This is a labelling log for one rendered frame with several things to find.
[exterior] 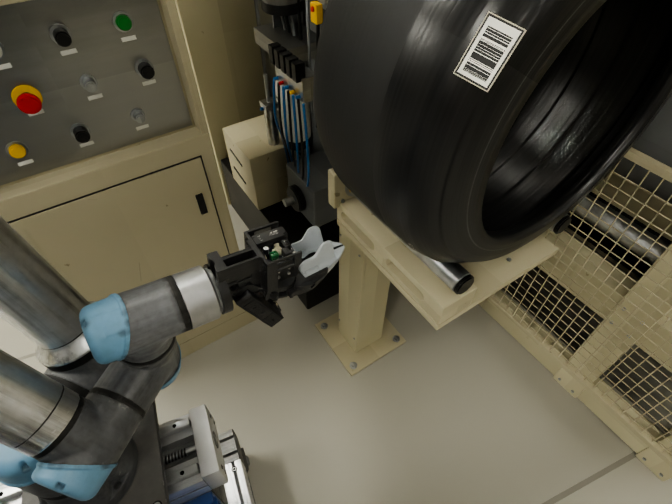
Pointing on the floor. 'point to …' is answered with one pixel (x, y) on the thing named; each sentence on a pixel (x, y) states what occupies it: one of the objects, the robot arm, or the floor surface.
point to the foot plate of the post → (355, 361)
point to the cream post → (360, 296)
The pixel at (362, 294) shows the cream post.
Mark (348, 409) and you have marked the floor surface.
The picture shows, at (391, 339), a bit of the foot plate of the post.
